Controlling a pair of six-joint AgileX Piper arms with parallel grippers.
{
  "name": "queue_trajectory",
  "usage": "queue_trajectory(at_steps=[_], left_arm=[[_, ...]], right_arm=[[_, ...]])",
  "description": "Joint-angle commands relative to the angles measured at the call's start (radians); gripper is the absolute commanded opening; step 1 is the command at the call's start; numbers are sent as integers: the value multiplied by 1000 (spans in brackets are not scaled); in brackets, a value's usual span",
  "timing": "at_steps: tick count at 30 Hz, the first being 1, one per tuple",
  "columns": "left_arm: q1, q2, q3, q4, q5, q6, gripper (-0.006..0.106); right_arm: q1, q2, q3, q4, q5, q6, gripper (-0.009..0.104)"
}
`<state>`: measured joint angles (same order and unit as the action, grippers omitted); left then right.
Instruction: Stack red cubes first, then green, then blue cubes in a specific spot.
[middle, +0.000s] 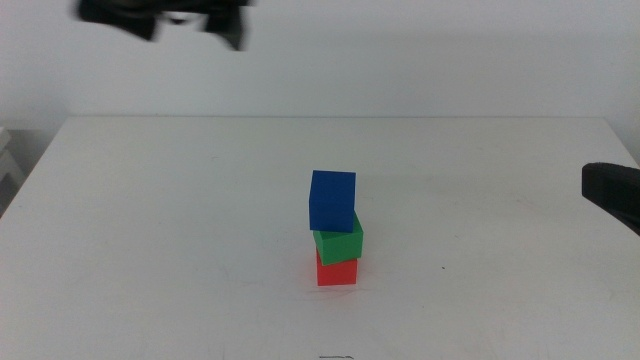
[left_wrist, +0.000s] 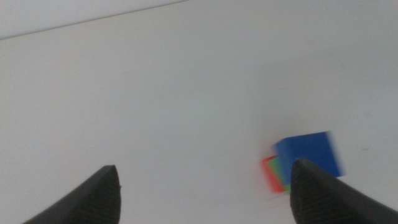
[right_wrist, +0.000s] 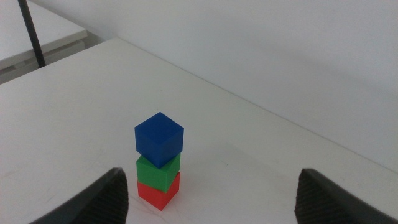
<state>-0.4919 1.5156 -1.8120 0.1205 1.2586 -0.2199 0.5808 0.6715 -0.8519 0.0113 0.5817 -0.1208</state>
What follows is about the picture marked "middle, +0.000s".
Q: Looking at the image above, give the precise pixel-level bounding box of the red cube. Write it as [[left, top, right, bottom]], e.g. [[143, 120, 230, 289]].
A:
[[315, 249, 359, 287]]

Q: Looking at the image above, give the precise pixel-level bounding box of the green cube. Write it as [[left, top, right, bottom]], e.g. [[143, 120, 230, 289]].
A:
[[312, 213, 365, 267]]

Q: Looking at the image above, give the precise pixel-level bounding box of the blue cube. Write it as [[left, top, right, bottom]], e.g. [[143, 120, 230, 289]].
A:
[[308, 169, 358, 234]]

